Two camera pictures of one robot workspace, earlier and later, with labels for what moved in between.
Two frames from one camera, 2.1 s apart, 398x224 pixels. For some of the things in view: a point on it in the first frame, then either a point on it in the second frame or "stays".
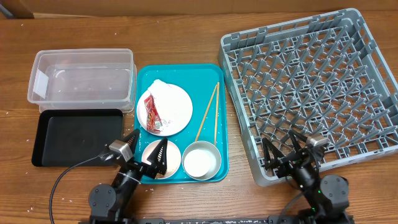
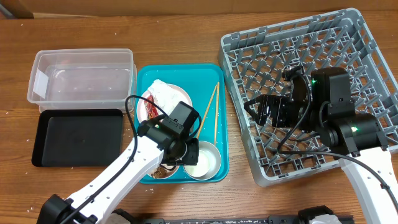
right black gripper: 288,160 -> 278,111
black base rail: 277,219 stays
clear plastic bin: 83,79 stays
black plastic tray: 64,137 stays
